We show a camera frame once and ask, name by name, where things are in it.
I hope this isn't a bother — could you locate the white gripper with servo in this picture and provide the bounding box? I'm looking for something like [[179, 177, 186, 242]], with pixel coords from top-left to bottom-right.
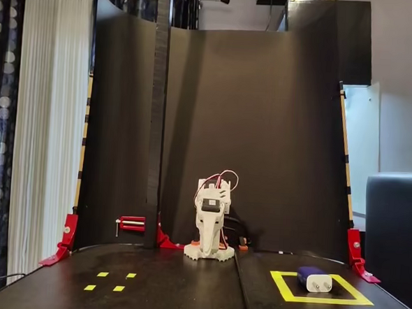
[[191, 188, 233, 260]]

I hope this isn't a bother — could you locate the blue and white charger block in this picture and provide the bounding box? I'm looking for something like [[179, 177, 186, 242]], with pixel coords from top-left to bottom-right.
[[295, 264, 335, 294]]

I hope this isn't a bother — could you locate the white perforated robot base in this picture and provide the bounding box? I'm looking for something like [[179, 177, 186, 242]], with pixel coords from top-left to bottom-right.
[[183, 238, 236, 264]]

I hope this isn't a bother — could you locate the red screw clamp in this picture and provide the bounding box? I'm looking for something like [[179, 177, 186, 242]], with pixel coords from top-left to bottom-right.
[[114, 214, 147, 239]]

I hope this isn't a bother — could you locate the black backdrop sheet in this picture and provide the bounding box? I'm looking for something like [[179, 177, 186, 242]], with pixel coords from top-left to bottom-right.
[[72, 0, 378, 270]]

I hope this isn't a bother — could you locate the yellow tape square outline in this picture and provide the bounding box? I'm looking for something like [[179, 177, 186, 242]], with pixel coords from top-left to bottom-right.
[[267, 269, 376, 308]]

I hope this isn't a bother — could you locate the wooden stick with black bands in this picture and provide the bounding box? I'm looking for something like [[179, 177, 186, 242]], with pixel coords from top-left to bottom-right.
[[330, 80, 364, 230], [73, 75, 94, 214]]

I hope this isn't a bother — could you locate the white pleated curtain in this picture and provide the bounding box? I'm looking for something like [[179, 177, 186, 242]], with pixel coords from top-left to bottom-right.
[[4, 0, 96, 289]]

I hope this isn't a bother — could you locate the dark blue patterned curtain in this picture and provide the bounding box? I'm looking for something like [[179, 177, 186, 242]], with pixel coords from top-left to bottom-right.
[[171, 0, 202, 31], [87, 0, 159, 80], [0, 0, 27, 299]]

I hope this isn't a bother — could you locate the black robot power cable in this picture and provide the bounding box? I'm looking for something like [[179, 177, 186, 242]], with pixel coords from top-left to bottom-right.
[[225, 215, 259, 248]]

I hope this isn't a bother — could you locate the red pole foot bracket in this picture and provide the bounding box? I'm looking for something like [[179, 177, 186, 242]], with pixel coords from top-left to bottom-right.
[[155, 210, 186, 251]]

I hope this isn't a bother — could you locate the red white black servo cable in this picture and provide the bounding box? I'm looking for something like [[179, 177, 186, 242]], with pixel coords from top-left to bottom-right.
[[203, 168, 241, 194]]

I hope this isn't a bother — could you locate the black vertical camera pole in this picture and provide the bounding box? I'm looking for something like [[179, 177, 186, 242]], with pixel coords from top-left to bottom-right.
[[142, 0, 173, 250]]

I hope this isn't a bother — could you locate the red plastic bracket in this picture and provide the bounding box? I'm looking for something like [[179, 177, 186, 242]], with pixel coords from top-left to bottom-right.
[[38, 211, 80, 268], [344, 228, 385, 286]]

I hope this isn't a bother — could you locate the black hanging cable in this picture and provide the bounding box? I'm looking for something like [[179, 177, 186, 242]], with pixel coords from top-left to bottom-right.
[[265, 0, 275, 32]]

